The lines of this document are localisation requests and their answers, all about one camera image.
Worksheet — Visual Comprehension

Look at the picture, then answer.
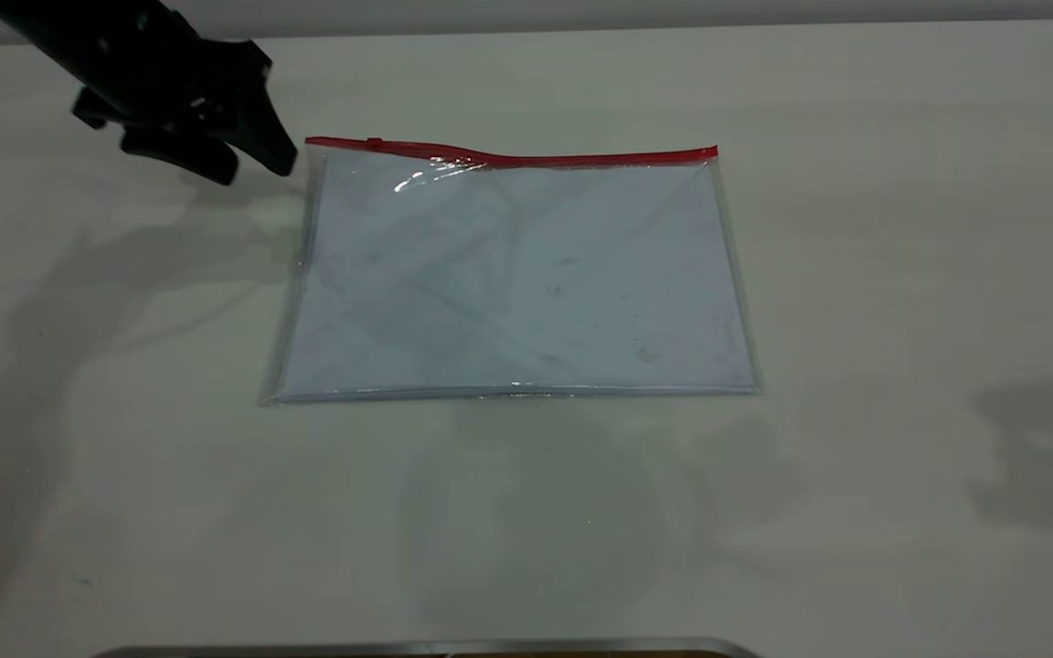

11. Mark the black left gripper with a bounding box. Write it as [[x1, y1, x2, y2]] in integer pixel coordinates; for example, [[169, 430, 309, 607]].
[[72, 14, 298, 185]]

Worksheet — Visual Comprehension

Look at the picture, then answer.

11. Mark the clear zip bag red zipper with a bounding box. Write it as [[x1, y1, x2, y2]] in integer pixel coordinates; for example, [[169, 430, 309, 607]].
[[259, 135, 761, 406]]

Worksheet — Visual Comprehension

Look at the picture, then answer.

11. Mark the white paper stack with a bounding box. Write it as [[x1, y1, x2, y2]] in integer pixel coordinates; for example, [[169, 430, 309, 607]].
[[278, 151, 756, 400]]

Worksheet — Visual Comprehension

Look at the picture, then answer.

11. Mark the silver metal frame edge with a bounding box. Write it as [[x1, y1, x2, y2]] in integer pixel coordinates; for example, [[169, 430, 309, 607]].
[[92, 637, 761, 658]]

